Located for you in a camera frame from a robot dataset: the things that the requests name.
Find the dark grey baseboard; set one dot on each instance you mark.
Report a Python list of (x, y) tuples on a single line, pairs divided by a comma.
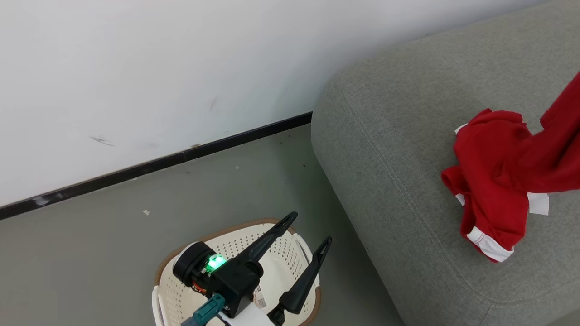
[(136, 170)]

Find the cream perforated laundry basket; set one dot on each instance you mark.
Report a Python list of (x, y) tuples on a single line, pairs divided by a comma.
[(283, 269)]

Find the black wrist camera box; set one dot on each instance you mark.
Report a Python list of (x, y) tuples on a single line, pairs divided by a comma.
[(235, 285)]

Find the grey fabric sofa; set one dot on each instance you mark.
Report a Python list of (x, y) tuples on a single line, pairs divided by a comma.
[(408, 136)]

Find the red knit sweater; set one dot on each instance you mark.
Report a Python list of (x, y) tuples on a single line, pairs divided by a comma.
[(562, 149)]

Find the white printed paper label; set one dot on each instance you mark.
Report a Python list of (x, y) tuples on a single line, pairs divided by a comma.
[(259, 296)]

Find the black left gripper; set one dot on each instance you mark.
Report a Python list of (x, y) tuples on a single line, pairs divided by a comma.
[(192, 265)]

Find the red shirt with white trim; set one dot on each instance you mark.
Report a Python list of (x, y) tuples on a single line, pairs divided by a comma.
[(489, 181)]

